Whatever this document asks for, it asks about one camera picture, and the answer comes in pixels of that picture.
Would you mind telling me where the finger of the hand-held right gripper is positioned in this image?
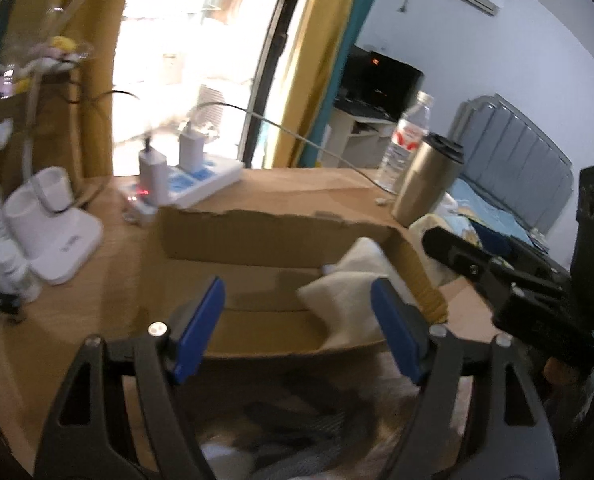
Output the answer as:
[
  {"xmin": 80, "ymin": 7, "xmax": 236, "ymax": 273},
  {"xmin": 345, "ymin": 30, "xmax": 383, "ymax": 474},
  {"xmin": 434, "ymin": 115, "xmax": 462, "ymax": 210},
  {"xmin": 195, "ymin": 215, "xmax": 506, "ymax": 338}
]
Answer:
[
  {"xmin": 421, "ymin": 226, "xmax": 562, "ymax": 306},
  {"xmin": 472, "ymin": 221, "xmax": 571, "ymax": 282}
]

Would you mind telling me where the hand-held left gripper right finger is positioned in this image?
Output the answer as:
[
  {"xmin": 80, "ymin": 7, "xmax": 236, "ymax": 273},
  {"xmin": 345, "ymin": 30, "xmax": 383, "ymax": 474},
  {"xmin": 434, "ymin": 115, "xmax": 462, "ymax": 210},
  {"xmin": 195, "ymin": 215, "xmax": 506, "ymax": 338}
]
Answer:
[{"xmin": 370, "ymin": 277, "xmax": 560, "ymax": 480}]

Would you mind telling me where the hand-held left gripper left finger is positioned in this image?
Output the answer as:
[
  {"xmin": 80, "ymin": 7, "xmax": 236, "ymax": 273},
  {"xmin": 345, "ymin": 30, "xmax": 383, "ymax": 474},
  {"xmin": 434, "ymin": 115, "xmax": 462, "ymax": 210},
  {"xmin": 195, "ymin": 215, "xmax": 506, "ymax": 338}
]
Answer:
[{"xmin": 34, "ymin": 276, "xmax": 226, "ymax": 480}]

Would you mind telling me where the cardboard box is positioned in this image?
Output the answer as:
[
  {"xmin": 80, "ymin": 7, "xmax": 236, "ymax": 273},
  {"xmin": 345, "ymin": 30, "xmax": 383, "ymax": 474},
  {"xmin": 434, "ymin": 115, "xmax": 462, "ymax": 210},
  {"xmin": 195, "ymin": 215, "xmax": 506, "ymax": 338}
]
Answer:
[{"xmin": 157, "ymin": 206, "xmax": 450, "ymax": 361}]

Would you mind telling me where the grey striped cloth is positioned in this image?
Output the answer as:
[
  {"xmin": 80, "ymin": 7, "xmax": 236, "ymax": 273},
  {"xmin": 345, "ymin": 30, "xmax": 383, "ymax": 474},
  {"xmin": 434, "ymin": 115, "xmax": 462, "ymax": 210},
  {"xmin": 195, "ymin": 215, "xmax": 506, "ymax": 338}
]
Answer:
[{"xmin": 237, "ymin": 397, "xmax": 378, "ymax": 461}]

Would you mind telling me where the light blue bedsheet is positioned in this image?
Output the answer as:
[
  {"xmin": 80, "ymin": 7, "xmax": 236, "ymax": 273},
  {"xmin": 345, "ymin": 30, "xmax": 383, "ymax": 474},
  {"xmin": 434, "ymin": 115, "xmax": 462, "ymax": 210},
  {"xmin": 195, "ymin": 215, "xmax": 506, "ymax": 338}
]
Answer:
[{"xmin": 447, "ymin": 180, "xmax": 550, "ymax": 256}]

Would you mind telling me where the white kettle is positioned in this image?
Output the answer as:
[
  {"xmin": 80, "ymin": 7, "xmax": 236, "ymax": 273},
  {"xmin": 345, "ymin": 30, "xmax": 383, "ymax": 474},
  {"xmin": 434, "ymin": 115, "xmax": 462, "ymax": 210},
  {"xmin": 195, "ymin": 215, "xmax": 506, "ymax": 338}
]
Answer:
[{"xmin": 409, "ymin": 212, "xmax": 478, "ymax": 286}]

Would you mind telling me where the folded white towel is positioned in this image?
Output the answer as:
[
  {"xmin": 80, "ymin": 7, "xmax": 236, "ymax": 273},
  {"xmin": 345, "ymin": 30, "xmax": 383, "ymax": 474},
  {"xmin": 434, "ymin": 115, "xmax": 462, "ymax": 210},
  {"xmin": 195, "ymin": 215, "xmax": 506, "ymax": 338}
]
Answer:
[{"xmin": 297, "ymin": 237, "xmax": 418, "ymax": 348}]

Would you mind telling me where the steel tumbler with black lid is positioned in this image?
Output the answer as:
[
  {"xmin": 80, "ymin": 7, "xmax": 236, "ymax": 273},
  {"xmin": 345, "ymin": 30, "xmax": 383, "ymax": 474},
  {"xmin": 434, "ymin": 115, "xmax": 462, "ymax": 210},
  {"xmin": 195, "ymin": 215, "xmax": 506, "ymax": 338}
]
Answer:
[{"xmin": 391, "ymin": 132, "xmax": 465, "ymax": 228}]

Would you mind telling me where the grey padded bed headboard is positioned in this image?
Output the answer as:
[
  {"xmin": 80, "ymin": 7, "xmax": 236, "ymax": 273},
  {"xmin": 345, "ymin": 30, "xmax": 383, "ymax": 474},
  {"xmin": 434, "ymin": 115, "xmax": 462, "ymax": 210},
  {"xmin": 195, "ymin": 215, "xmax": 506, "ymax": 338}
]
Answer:
[{"xmin": 447, "ymin": 92, "xmax": 575, "ymax": 241}]

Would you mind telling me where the clear water bottle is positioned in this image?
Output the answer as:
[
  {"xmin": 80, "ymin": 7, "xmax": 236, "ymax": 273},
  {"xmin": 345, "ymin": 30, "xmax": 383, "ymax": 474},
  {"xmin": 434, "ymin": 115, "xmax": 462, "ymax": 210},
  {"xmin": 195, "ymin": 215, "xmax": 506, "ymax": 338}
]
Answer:
[{"xmin": 375, "ymin": 91, "xmax": 436, "ymax": 193}]

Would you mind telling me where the white power strip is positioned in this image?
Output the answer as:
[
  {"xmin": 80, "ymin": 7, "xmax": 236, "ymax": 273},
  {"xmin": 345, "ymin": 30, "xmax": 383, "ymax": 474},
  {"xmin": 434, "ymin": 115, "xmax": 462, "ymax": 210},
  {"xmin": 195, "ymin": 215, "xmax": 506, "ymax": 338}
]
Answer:
[{"xmin": 120, "ymin": 159, "xmax": 244, "ymax": 211}]

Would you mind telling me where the white desk lamp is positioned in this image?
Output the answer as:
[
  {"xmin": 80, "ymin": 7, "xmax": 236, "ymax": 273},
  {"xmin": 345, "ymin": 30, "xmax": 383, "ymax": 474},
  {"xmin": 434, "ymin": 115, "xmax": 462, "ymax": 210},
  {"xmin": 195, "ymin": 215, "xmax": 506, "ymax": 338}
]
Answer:
[{"xmin": 2, "ymin": 0, "xmax": 203, "ymax": 286}]

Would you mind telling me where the white cabinet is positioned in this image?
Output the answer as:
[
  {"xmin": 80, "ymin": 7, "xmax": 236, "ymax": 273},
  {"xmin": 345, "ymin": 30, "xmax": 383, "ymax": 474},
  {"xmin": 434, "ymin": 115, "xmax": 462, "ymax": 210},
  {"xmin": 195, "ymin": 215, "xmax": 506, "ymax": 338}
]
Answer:
[{"xmin": 322, "ymin": 105, "xmax": 400, "ymax": 168}]

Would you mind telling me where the black monitor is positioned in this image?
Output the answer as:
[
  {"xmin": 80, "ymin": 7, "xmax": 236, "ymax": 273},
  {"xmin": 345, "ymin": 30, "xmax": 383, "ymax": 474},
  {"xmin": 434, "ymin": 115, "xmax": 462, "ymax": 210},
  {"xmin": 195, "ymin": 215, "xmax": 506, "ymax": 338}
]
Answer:
[{"xmin": 339, "ymin": 45, "xmax": 424, "ymax": 117}]

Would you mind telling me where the yellow curtain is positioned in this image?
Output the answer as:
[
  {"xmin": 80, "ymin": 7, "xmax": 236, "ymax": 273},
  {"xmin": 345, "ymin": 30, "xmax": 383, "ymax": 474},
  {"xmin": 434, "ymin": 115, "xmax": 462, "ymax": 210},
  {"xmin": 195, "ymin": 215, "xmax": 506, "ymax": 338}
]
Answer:
[
  {"xmin": 272, "ymin": 0, "xmax": 365, "ymax": 168},
  {"xmin": 7, "ymin": 0, "xmax": 130, "ymax": 178}
]

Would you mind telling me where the wrapped plush flower bouquet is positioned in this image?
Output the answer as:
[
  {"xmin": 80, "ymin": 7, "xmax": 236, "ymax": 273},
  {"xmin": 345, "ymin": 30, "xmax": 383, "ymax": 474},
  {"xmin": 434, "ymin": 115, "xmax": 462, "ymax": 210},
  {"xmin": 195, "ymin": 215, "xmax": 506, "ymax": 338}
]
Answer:
[{"xmin": 0, "ymin": 35, "xmax": 95, "ymax": 103}]

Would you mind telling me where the white charger with black cable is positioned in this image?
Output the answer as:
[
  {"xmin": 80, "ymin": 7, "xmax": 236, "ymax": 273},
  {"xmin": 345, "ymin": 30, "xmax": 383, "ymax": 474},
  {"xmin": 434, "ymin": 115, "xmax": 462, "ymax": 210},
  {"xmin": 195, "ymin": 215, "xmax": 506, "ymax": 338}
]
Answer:
[{"xmin": 138, "ymin": 149, "xmax": 170, "ymax": 206}]

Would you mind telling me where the white charger with grey cable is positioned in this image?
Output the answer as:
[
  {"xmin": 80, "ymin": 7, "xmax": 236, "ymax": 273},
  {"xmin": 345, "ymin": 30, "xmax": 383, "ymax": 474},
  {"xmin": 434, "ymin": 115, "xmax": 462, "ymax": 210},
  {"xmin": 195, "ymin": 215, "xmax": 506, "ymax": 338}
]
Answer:
[{"xmin": 178, "ymin": 130, "xmax": 206, "ymax": 173}]

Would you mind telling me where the grey cable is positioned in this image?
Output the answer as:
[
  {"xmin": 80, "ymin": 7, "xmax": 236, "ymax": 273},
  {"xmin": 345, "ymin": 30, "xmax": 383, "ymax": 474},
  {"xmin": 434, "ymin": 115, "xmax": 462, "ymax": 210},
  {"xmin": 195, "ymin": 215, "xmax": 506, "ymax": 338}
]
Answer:
[{"xmin": 191, "ymin": 102, "xmax": 403, "ymax": 194}]

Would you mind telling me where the black cable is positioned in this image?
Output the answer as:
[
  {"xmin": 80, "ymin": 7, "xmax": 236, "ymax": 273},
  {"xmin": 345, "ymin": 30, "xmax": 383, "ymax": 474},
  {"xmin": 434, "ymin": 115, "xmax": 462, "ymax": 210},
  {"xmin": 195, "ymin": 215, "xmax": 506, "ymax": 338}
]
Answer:
[{"xmin": 70, "ymin": 89, "xmax": 153, "ymax": 157}]

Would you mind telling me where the black window frame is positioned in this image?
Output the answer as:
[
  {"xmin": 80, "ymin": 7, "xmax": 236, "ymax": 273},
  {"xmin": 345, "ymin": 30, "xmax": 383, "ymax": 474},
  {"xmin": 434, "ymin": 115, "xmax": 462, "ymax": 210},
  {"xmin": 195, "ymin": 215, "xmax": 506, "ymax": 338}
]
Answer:
[{"xmin": 239, "ymin": 0, "xmax": 313, "ymax": 168}]

